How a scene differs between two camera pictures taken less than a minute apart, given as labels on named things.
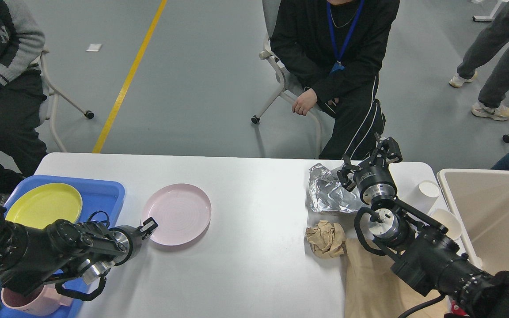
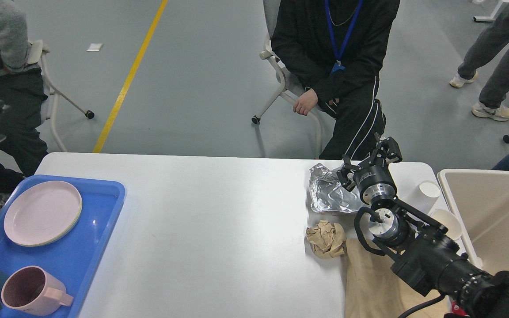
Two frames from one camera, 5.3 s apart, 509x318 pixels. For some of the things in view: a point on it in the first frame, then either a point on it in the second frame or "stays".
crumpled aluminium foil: [328, 192] stays
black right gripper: [374, 180] stays
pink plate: [182, 212] → [42, 213]
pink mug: [41, 301] stays
